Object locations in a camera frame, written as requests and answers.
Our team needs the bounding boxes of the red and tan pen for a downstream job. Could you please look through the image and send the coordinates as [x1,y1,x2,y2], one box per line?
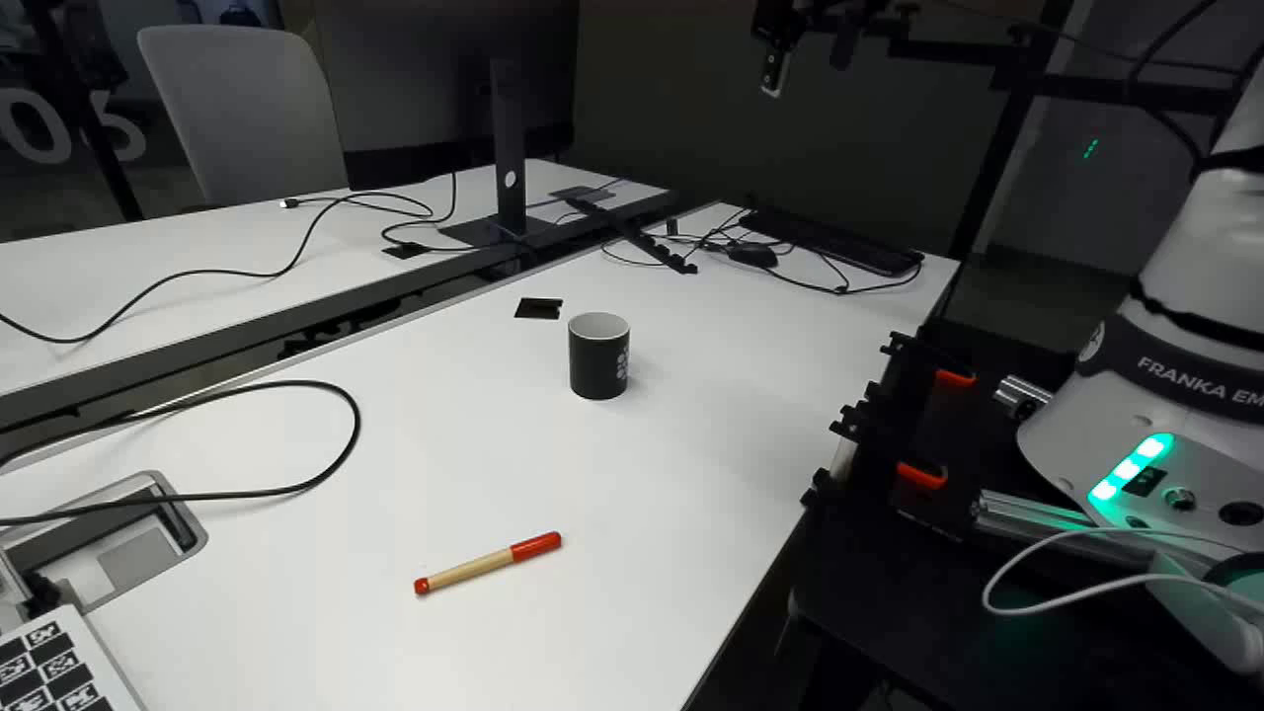
[410,528,569,602]

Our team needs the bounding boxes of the black mug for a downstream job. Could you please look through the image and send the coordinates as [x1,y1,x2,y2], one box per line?
[565,310,631,403]

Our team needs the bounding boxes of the black power strip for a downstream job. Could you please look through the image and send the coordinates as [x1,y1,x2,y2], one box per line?
[736,207,926,281]

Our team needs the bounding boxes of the black monitor stand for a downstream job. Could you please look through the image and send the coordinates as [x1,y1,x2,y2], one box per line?
[440,54,623,252]

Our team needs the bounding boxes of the grey office chair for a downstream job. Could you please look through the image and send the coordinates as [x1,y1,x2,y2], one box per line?
[133,20,351,210]

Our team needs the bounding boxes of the silver laptop with black keys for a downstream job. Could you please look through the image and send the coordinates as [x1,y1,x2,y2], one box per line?
[0,603,145,711]

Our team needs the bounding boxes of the black camera stand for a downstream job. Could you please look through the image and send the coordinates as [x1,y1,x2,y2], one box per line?
[887,0,1264,270]

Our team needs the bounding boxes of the thin black cable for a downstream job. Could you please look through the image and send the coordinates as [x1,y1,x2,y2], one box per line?
[0,194,440,349]
[668,214,862,302]

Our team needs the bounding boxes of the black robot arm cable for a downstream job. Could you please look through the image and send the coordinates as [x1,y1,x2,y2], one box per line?
[1125,0,1264,173]

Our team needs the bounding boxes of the thick black looped cable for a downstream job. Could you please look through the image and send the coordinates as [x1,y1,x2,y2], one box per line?
[0,374,366,528]

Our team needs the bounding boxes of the white cable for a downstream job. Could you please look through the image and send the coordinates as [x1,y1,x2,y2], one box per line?
[980,524,1264,626]

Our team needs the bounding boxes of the black table divider rail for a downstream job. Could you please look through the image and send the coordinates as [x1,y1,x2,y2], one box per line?
[0,189,715,468]

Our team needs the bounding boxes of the grey table cable box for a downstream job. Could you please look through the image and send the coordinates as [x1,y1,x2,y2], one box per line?
[0,469,212,615]

